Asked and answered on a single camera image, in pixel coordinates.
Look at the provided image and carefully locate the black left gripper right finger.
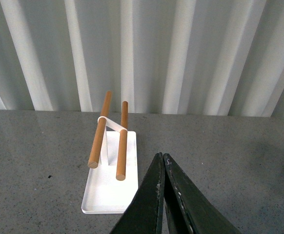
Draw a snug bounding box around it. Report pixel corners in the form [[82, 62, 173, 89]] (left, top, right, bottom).
[[163, 154, 240, 234]]

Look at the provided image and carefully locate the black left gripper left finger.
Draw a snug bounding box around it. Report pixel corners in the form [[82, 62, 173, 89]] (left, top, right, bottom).
[[111, 153, 165, 234]]

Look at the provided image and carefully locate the white towel rack stand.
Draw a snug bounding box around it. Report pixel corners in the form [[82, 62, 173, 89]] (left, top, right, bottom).
[[81, 91, 138, 215]]

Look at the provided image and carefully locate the white pleated curtain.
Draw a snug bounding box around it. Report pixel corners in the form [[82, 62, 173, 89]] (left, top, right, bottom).
[[0, 0, 284, 117]]

